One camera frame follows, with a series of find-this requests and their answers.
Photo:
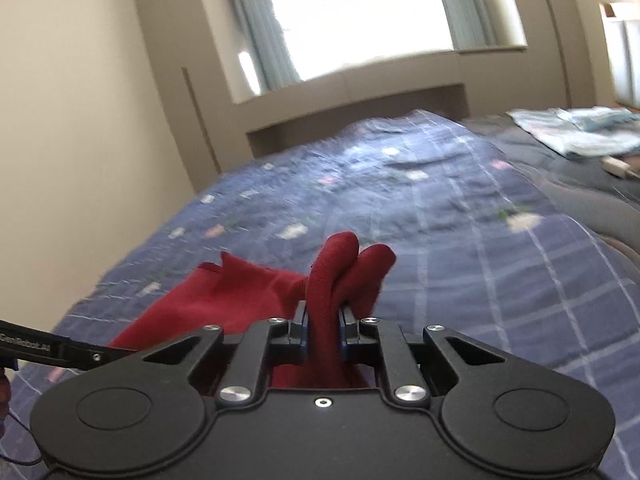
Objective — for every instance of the red long-sleeve shirt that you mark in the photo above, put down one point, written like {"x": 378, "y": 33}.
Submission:
{"x": 330, "y": 280}

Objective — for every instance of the person's left hand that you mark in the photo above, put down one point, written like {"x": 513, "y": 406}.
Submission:
{"x": 4, "y": 385}

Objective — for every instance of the beige window sill cabinet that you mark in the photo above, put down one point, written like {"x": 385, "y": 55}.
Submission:
{"x": 350, "y": 95}

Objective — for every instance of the padded wooden headboard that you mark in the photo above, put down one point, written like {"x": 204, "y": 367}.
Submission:
{"x": 625, "y": 55}

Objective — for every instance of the beige wardrobe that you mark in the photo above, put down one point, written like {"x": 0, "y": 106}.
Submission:
{"x": 560, "y": 35}
{"x": 170, "y": 85}

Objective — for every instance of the blue checked floral quilt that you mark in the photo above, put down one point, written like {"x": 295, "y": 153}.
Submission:
{"x": 450, "y": 260}

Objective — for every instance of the white charger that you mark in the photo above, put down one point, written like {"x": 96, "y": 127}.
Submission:
{"x": 616, "y": 166}

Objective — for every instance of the grey quilted mattress pad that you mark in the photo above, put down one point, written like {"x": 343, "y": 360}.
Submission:
{"x": 585, "y": 195}

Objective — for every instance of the window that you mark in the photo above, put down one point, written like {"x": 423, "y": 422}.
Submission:
{"x": 360, "y": 10}

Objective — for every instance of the light blue curtain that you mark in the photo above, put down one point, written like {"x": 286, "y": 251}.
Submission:
{"x": 465, "y": 5}
{"x": 260, "y": 25}

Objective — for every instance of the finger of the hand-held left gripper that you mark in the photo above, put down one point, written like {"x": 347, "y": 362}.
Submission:
{"x": 95, "y": 355}

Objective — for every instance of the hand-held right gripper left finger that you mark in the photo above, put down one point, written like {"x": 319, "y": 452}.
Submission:
{"x": 303, "y": 337}

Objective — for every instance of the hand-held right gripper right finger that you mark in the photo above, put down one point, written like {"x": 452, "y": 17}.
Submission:
{"x": 345, "y": 339}

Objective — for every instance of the light blue patterned cloth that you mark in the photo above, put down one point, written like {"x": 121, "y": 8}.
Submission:
{"x": 575, "y": 127}

